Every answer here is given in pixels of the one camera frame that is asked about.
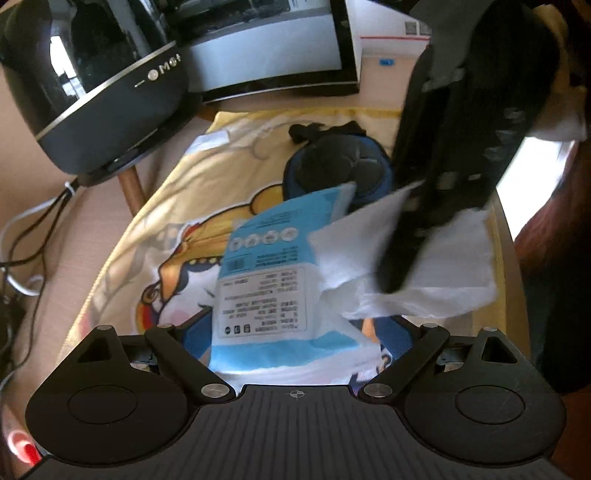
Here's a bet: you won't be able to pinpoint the person's right forearm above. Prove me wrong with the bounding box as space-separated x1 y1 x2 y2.
512 138 591 395

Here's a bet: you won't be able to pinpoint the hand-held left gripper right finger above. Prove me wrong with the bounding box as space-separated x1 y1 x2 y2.
358 316 532 403

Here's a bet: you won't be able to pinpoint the white desk cable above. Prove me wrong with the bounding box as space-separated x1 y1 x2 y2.
0 182 77 296

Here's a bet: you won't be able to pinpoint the red object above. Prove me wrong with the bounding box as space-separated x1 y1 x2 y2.
0 418 44 469

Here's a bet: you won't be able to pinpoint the white parcel box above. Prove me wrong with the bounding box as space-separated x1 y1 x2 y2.
348 0 432 44

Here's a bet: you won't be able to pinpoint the blue and white wipes pack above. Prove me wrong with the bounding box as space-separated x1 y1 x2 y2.
208 182 384 377

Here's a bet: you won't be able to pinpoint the black power cable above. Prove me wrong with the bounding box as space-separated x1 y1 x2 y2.
0 178 93 370

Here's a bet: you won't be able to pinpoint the yellow printed towel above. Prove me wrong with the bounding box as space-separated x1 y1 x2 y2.
76 107 502 384

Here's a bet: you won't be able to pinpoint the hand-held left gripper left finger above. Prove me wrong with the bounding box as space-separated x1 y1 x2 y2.
60 309 236 404

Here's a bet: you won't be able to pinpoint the black framed monitor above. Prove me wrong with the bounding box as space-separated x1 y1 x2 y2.
164 0 361 103

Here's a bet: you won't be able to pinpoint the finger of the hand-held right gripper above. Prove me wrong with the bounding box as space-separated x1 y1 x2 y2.
376 182 491 296

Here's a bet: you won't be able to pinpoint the black round appliance wooden legs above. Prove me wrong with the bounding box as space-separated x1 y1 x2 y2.
0 0 204 217

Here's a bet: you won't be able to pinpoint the white paper tissue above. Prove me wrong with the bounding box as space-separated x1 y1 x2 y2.
307 182 499 319

